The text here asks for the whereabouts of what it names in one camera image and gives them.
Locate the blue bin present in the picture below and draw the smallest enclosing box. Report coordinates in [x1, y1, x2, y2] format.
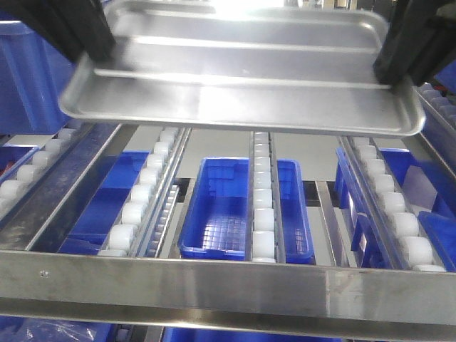
[335, 148, 455, 272]
[58, 150, 149, 255]
[177, 157, 315, 264]

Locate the blue bin far left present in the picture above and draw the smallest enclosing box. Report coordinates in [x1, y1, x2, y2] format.
[58, 150, 149, 255]

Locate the silver ribbed tray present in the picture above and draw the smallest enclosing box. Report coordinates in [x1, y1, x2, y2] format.
[59, 1, 425, 138]

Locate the blue bin lower middle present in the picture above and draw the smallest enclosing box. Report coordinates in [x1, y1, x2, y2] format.
[177, 157, 315, 264]

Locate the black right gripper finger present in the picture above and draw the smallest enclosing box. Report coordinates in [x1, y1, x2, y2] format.
[373, 1, 455, 86]

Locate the white roller track right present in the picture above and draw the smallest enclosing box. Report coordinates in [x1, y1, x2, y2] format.
[336, 137, 446, 272]

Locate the steel front shelf bar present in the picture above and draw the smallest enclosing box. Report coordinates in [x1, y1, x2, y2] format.
[1, 251, 455, 341]

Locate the white roller track centre-left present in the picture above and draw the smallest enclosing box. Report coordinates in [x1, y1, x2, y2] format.
[245, 132, 286, 264]

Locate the large blue stacked crate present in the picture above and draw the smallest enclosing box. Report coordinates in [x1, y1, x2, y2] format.
[1, 11, 74, 135]

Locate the white roller track left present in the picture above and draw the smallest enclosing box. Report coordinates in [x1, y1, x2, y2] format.
[98, 127, 192, 257]

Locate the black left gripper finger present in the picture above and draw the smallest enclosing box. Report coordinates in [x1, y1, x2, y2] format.
[6, 0, 115, 62]

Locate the blue bin lower right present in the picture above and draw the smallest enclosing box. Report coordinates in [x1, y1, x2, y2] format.
[335, 148, 455, 272]

